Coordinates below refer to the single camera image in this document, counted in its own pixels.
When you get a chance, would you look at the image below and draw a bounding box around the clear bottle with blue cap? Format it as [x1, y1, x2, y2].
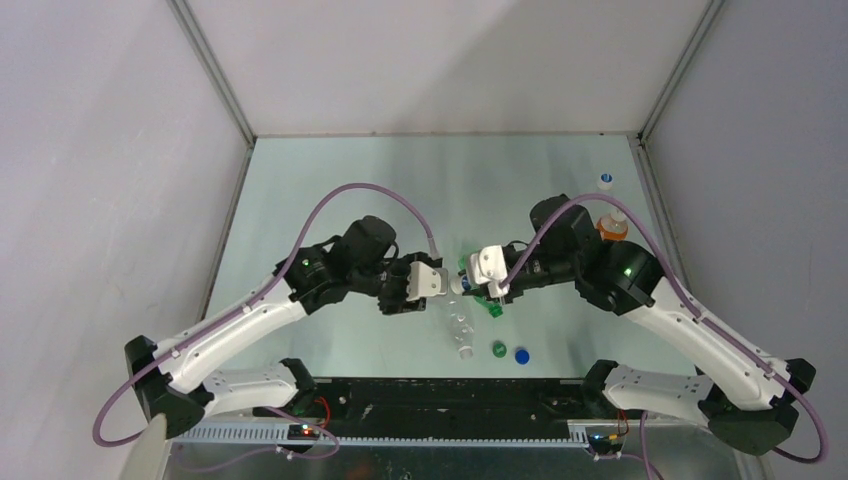
[597, 173, 614, 194]

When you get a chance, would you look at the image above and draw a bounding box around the clear bottle lying on table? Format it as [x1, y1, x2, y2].
[446, 298, 474, 360]

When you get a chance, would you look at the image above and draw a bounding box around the orange drink bottle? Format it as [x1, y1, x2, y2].
[596, 208, 629, 241]

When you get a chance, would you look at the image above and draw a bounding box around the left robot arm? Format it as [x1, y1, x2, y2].
[124, 216, 445, 438]

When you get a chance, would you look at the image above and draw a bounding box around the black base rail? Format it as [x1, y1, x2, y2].
[283, 377, 619, 439]

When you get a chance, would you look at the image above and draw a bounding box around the clear plastic bottle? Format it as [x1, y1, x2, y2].
[443, 274, 465, 296]

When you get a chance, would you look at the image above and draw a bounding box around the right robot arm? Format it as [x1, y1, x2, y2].
[502, 195, 816, 456]

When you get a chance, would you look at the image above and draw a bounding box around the green plastic bottle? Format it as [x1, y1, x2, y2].
[458, 255, 503, 318]

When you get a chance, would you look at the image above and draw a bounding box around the circuit board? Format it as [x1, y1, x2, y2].
[286, 424, 323, 442]
[586, 433, 628, 461]

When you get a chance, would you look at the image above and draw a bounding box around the metal cable duct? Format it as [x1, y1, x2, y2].
[174, 422, 590, 448]

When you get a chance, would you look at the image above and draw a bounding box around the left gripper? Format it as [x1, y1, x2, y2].
[350, 252, 427, 316]

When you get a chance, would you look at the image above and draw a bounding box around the green bottle cap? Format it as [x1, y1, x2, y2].
[491, 341, 508, 358]

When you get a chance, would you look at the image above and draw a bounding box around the right circuit board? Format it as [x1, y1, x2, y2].
[586, 433, 628, 461]

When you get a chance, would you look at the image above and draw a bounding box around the left circuit board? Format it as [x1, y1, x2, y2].
[286, 424, 323, 442]

